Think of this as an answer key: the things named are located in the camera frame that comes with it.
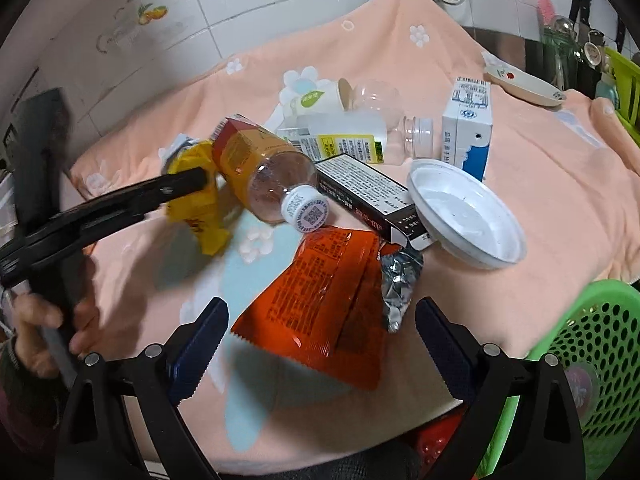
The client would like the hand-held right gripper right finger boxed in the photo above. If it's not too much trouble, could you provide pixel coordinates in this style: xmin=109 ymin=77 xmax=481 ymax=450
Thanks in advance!
xmin=415 ymin=297 xmax=586 ymax=480

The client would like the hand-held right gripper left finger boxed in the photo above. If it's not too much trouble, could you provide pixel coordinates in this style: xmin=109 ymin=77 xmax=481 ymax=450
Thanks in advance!
xmin=52 ymin=297 xmax=231 ymax=480

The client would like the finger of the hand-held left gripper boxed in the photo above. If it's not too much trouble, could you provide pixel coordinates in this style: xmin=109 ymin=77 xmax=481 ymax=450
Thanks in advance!
xmin=0 ymin=209 xmax=148 ymax=288
xmin=47 ymin=166 xmax=212 ymax=228

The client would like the yellow snack packet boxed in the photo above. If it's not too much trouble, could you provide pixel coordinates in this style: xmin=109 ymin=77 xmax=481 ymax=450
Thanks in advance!
xmin=162 ymin=140 xmax=232 ymax=257

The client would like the orange snack packet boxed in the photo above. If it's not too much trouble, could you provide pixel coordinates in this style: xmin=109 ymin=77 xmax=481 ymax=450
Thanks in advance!
xmin=231 ymin=226 xmax=388 ymax=392

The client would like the green plastic basket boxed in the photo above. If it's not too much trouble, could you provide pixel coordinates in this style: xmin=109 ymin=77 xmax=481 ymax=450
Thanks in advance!
xmin=472 ymin=280 xmax=640 ymax=480

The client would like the clear bottle with yellow label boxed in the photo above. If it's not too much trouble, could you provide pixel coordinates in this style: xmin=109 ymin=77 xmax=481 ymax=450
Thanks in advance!
xmin=277 ymin=110 xmax=435 ymax=167

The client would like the person's left forearm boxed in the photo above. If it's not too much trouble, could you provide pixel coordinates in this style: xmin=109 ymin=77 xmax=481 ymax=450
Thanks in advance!
xmin=0 ymin=337 xmax=68 ymax=461

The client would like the person's left hand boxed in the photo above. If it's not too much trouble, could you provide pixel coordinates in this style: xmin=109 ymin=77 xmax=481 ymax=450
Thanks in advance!
xmin=10 ymin=272 xmax=101 ymax=378

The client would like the crumpled white wrapper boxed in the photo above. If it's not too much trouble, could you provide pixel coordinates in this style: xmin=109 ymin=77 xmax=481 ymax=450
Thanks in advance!
xmin=159 ymin=132 xmax=202 ymax=173

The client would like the crumpled silver foil wrapper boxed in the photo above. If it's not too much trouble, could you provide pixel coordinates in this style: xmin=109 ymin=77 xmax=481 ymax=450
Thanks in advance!
xmin=380 ymin=247 xmax=425 ymax=333

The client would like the red plastic item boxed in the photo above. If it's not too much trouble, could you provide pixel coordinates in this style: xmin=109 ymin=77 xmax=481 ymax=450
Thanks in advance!
xmin=412 ymin=407 xmax=473 ymax=470

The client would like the orange label plastic bottle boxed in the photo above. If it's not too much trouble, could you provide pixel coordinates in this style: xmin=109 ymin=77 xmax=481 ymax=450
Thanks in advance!
xmin=210 ymin=116 xmax=331 ymax=233

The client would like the white plastic bowl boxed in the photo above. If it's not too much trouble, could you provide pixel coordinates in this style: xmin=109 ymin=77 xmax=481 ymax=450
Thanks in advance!
xmin=406 ymin=158 xmax=528 ymax=270

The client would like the black cardboard box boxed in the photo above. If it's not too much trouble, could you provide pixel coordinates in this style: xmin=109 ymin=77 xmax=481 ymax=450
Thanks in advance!
xmin=314 ymin=154 xmax=436 ymax=252

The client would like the white paper cup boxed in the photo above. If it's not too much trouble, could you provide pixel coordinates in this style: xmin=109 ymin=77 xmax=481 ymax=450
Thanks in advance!
xmin=286 ymin=77 xmax=357 ymax=122

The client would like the peach floral blanket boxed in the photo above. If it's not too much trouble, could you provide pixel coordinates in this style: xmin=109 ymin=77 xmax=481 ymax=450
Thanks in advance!
xmin=67 ymin=0 xmax=640 ymax=476

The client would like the white blue milk carton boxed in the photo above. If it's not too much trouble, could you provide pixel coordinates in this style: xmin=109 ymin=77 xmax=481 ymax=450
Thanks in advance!
xmin=441 ymin=76 xmax=495 ymax=183

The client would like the floral ceramic dish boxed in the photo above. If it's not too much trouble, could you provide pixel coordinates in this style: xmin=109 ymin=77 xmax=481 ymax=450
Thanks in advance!
xmin=481 ymin=51 xmax=567 ymax=108

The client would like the green utensil holder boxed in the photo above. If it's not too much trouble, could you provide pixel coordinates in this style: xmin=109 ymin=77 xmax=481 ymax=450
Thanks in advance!
xmin=540 ymin=25 xmax=587 ymax=92

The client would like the green dish rack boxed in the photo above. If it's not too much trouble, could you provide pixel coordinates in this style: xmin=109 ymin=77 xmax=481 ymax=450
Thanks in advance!
xmin=602 ymin=46 xmax=640 ymax=143

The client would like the metal ladle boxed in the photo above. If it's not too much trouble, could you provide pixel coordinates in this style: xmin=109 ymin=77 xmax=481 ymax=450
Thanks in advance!
xmin=582 ymin=30 xmax=607 ymax=68

